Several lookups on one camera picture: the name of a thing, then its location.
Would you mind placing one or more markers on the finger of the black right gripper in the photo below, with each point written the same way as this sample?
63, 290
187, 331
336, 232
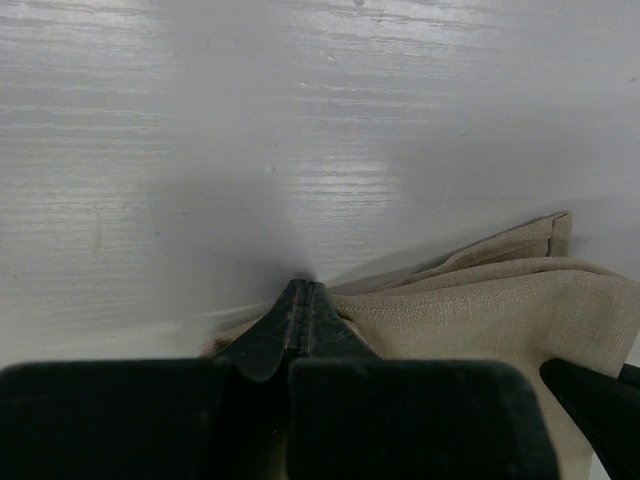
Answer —
605, 409

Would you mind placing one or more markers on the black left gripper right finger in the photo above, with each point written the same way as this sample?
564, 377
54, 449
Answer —
354, 415

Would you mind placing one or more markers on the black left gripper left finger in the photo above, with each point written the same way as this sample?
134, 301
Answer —
207, 418

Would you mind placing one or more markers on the beige cloth napkin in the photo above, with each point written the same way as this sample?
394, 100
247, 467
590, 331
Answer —
517, 298

